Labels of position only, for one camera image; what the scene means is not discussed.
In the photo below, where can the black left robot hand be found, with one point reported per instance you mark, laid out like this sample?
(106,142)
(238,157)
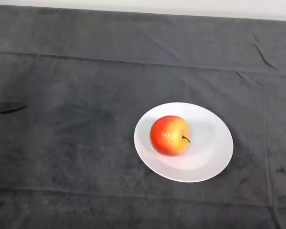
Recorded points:
(2,108)

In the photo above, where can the red yellow apple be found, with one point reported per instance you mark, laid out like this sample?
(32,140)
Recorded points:
(169,136)

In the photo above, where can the white round plate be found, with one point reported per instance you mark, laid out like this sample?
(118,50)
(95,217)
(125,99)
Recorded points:
(200,157)

